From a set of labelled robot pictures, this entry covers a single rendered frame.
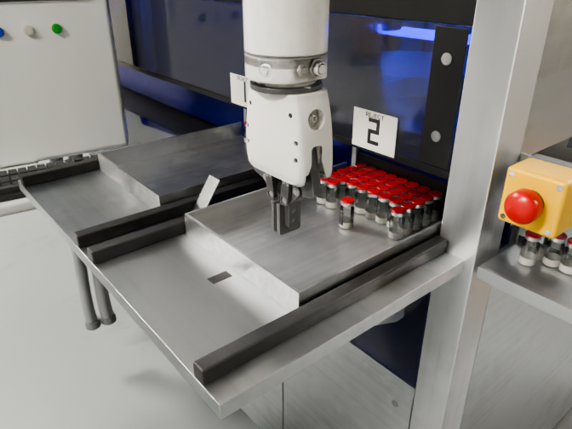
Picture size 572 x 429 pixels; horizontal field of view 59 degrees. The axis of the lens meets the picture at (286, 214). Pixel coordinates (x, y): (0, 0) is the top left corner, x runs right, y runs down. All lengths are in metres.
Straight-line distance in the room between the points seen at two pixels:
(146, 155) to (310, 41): 0.65
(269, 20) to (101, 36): 0.91
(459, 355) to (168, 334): 0.45
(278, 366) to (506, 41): 0.44
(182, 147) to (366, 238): 0.52
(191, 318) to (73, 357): 1.41
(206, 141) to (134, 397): 0.95
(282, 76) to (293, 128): 0.05
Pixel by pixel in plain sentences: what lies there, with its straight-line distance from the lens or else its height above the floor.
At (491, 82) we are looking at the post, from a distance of 0.66.
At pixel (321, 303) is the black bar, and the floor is 0.90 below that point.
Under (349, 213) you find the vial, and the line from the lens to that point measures 0.76.
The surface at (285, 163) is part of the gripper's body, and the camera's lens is 0.53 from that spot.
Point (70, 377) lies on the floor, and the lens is 1.92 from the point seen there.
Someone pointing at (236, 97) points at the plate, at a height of 1.00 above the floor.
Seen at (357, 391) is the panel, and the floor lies 0.50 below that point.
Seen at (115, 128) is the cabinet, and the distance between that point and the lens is 1.41.
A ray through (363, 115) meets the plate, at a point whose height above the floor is 1.04.
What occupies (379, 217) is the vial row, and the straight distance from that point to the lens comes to 0.79.
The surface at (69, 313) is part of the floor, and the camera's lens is 2.21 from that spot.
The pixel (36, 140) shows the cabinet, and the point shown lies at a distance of 1.38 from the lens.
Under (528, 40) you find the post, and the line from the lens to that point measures 0.66.
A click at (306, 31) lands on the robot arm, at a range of 0.49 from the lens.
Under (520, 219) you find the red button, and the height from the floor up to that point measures 0.99.
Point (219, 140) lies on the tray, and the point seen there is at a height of 0.88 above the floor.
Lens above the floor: 1.25
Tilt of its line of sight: 27 degrees down
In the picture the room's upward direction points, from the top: straight up
